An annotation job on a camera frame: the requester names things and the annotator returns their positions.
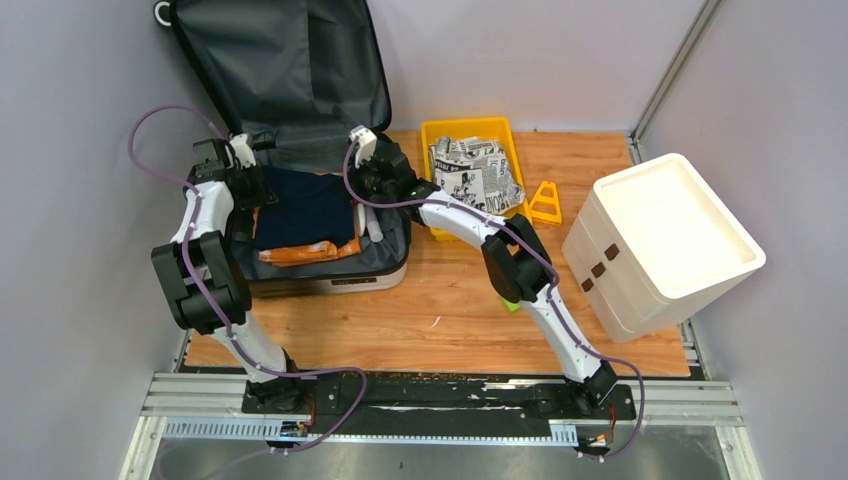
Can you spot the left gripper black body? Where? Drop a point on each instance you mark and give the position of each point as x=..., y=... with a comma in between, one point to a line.
x=252, y=184

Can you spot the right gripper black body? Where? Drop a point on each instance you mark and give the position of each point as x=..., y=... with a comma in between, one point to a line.
x=368, y=180

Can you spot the navy blue garment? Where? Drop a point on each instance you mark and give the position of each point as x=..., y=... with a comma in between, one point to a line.
x=310, y=208

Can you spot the orange tie-dye jeans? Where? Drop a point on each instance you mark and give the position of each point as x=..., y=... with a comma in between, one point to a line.
x=322, y=251

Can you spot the newspaper print garment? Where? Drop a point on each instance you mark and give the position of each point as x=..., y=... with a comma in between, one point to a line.
x=476, y=172

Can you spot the black white space suitcase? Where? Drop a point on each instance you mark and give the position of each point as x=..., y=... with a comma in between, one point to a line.
x=296, y=76

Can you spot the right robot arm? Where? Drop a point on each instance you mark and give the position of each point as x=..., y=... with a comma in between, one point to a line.
x=517, y=264

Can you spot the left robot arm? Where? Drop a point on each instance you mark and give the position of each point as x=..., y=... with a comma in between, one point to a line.
x=204, y=286

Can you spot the white oval soap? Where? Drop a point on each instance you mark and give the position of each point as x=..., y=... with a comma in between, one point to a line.
x=361, y=219

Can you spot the white cosmetic tube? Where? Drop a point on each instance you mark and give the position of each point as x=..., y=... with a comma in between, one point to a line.
x=373, y=227

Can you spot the yellow plastic tray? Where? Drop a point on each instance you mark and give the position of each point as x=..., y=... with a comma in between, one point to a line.
x=490, y=128

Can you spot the small green block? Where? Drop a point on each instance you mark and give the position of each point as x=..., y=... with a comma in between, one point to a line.
x=510, y=306

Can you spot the white drawer cabinet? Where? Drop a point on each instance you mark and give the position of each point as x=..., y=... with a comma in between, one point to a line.
x=653, y=244

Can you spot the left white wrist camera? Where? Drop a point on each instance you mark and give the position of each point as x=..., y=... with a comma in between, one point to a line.
x=242, y=151

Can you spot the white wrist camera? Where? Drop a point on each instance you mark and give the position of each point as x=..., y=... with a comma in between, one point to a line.
x=242, y=151
x=364, y=141

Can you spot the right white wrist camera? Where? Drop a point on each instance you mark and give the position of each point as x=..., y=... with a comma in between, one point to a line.
x=364, y=141

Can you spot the yellow triangular bracket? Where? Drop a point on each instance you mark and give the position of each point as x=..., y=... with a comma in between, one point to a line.
x=544, y=205

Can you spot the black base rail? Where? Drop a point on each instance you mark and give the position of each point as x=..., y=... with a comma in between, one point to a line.
x=430, y=404

